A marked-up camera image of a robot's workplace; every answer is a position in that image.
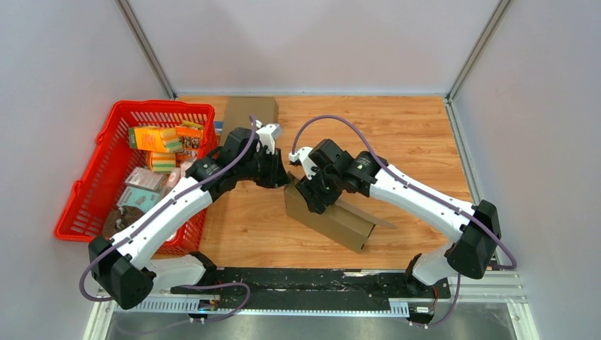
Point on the cardboard box stack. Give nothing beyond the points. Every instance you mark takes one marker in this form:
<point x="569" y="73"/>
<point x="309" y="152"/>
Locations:
<point x="343" y="223"/>

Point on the pink packaged item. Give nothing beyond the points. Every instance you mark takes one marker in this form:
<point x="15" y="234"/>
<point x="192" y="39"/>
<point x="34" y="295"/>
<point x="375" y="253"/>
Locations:
<point x="145" y="179"/>

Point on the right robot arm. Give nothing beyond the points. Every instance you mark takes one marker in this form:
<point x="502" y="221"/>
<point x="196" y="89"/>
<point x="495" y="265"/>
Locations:
<point x="471" y="230"/>

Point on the red plastic shopping basket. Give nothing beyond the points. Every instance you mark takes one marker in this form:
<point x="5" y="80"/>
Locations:
<point x="97" y="192"/>

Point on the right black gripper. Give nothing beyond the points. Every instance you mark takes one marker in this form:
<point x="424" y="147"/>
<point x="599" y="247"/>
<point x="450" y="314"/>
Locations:
<point x="308" y="188"/>

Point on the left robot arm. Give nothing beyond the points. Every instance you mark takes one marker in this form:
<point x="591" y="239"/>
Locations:
<point x="123" y="265"/>

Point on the orange snack packet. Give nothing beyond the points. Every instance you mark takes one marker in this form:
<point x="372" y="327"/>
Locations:
<point x="190" y="134"/>

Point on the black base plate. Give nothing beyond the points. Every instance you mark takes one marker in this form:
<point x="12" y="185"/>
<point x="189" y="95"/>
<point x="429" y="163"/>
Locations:
<point x="308" y="288"/>

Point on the teal packaged item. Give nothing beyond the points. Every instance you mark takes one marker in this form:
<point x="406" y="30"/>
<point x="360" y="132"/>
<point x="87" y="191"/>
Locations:
<point x="138" y="198"/>

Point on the orange sponge pack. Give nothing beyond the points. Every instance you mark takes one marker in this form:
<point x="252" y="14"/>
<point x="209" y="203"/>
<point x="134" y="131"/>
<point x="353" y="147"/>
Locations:
<point x="154" y="139"/>

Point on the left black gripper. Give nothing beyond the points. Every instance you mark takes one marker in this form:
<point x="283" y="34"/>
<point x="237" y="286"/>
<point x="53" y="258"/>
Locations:
<point x="278" y="176"/>

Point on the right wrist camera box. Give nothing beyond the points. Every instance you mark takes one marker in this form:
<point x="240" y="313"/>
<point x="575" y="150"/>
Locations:
<point x="301" y="158"/>

